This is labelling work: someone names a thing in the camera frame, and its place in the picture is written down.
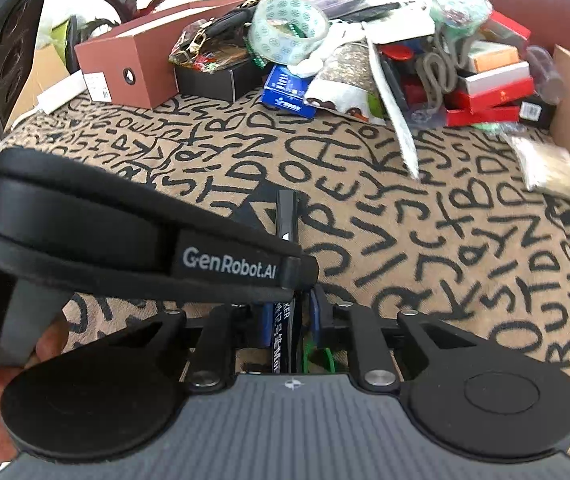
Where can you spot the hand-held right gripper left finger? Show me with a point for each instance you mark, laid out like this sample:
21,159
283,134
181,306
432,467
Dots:
265,327

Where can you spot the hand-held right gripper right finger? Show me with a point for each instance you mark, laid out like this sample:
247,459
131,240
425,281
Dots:
318,315

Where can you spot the black marker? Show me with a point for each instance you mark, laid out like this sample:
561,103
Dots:
282,335

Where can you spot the letter-print desktop cloth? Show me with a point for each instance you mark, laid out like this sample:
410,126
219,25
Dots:
415,260

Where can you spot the small green plastic item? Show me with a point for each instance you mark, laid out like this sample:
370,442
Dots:
320,357

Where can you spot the white power strip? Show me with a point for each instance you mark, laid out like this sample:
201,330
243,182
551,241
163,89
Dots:
60,92

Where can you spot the open cardboard box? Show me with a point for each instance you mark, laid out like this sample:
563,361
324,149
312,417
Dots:
40,70

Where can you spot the brown shoe box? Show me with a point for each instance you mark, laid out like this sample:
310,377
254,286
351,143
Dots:
135,60

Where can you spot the green bag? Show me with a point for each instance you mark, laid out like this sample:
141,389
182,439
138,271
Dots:
60,32

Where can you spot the patterned pouch with clasp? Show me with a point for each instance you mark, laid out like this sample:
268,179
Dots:
205,52

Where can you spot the floral insole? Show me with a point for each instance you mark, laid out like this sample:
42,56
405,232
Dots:
395,110

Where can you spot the blue box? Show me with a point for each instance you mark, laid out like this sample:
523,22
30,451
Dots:
285,90

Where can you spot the speckled seed packet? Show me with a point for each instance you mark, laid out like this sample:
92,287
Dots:
340,75

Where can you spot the clear tape roll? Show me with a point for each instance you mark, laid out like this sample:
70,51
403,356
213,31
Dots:
265,35

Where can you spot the grey wavy rubber piece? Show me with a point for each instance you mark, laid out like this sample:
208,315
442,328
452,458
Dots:
437,72

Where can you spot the red round lid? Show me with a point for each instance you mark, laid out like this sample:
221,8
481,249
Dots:
397,52

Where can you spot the cotton swab packet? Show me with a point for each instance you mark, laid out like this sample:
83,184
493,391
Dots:
550,165

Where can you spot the small black box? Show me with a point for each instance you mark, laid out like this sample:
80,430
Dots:
535,112

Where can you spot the white barcode packet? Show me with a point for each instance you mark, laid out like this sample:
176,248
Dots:
400,27

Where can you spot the red grey flat box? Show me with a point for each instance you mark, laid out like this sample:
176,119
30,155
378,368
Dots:
500,77

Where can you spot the black wallet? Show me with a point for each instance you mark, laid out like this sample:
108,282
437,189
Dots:
380,9

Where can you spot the orange white small box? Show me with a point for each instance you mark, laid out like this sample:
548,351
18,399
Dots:
495,55

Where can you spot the clear plastic cup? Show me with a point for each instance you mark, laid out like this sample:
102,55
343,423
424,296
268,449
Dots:
545,75

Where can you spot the clear faceted container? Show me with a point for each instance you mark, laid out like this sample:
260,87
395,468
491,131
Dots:
457,5

